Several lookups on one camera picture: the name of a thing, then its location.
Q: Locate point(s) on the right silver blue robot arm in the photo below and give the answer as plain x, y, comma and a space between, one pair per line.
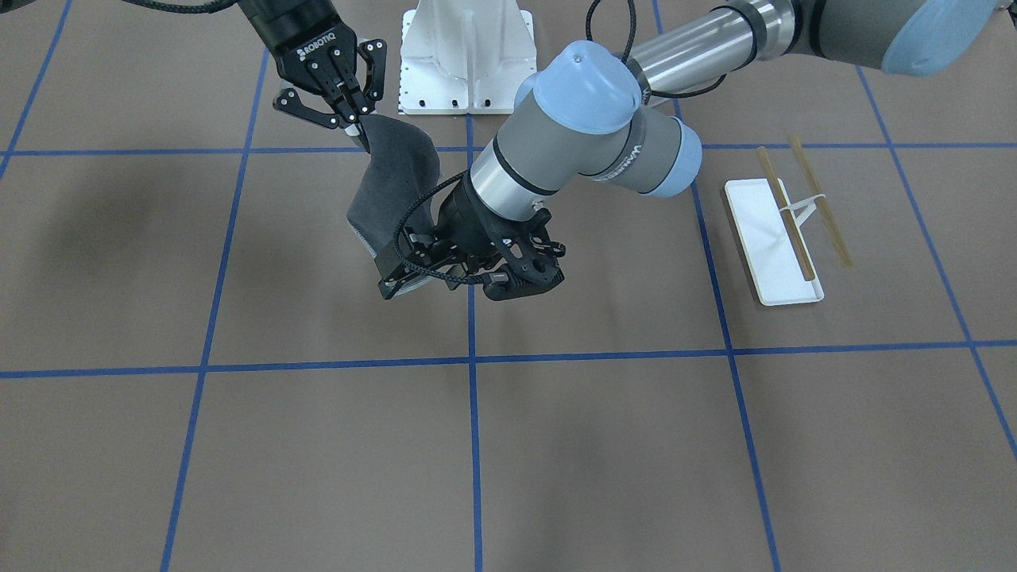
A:
260, 14

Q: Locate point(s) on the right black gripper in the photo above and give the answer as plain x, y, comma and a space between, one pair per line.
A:
295, 41

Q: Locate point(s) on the blue grey towel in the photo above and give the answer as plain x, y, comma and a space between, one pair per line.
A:
404, 166

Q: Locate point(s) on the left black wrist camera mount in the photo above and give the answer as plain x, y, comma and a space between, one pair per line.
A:
531, 258

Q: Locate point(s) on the white wooden towel rack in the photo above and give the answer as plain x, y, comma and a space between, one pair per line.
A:
768, 225

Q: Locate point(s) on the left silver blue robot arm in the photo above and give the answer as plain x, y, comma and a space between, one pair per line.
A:
588, 114

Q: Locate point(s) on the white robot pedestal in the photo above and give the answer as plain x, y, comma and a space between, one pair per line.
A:
464, 57

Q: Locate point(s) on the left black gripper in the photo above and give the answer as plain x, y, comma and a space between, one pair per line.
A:
463, 225

